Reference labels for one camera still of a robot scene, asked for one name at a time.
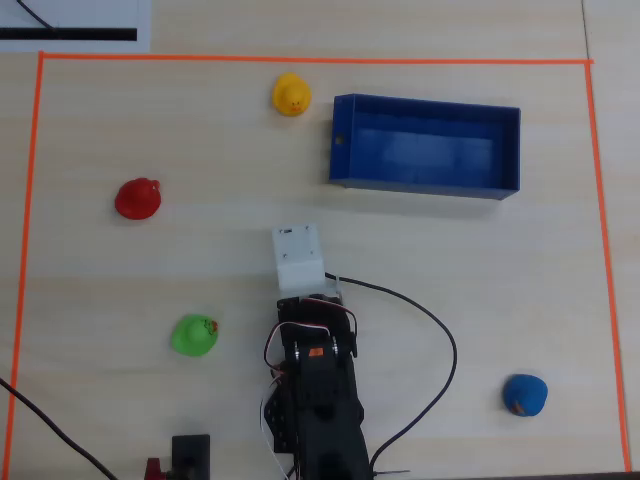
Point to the blue rubber duck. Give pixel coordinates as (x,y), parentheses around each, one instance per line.
(525,395)

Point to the orange tape strip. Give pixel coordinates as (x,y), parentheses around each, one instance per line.
(300,59)
(25,250)
(606,250)

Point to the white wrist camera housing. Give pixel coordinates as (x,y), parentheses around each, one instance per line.
(299,260)

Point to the blue plastic bin box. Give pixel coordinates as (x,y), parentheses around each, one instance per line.
(425,150)

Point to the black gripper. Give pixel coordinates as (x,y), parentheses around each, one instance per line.
(300,309)

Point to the green rubber duck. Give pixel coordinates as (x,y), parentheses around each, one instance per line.
(192,337)

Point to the red clamp knob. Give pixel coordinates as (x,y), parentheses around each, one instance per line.
(154,470)

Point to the white paper with black bar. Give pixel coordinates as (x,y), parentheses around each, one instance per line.
(75,15)

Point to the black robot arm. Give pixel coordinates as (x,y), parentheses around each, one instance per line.
(325,425)

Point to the black clamp post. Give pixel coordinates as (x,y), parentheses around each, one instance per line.
(191,452)

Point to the yellow rubber duck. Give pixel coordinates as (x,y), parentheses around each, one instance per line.
(291,92)

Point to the red rubber duck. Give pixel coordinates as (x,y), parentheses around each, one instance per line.
(136,200)

